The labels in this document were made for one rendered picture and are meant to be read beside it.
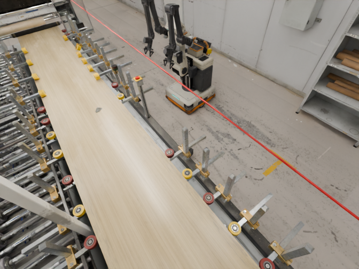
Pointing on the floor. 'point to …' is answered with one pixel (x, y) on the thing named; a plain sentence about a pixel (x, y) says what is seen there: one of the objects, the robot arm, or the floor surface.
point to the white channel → (41, 207)
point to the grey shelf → (348, 116)
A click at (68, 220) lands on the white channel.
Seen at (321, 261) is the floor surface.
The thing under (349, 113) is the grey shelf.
